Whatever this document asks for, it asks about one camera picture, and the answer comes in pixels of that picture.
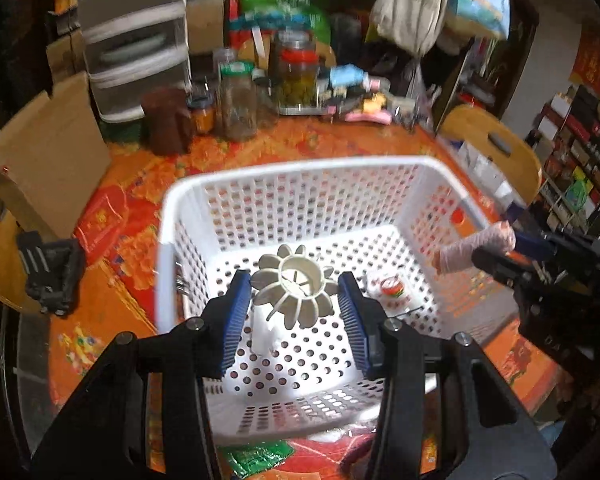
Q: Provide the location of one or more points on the pink soft sock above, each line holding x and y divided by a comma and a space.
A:
462, 252

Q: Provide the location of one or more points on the red wall poster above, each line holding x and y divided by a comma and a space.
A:
592, 60

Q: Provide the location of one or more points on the light blue packet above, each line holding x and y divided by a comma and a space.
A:
349, 76

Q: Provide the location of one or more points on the brown cardboard sheet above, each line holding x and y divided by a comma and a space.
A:
45, 160

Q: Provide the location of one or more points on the plastic drawer unit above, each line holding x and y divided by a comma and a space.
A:
135, 45

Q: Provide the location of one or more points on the shelf of boxes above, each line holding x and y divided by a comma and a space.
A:
577, 150

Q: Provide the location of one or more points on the small orange-filled jar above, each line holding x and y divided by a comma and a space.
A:
201, 117

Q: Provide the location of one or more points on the large red-lidded glass jar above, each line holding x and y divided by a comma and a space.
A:
299, 77

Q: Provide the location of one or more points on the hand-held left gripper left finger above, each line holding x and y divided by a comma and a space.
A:
234, 321

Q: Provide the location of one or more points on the white flower-shaped plastic piece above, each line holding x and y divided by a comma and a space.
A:
300, 282

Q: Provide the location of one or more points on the black plastic device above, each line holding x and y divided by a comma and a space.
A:
52, 272

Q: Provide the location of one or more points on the brown canister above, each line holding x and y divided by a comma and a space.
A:
167, 122

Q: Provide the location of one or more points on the green bag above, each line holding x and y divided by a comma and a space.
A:
282, 2

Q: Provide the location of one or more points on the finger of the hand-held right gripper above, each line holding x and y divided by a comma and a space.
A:
500, 262
530, 246

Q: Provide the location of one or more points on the wooden chair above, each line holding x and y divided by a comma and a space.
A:
0, 270
472, 127

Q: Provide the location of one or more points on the tall glass jar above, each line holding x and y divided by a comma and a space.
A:
237, 105

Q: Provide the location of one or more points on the yellow small box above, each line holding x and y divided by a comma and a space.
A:
374, 102

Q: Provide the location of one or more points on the beige canvas bag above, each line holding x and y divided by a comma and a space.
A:
410, 5

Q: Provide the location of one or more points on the pink flat packet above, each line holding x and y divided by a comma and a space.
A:
369, 117

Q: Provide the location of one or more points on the white perforated plastic basket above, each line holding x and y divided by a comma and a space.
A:
300, 195

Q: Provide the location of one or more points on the green foil packet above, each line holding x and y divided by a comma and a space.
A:
255, 460

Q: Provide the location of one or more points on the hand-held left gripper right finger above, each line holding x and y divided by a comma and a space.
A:
354, 327

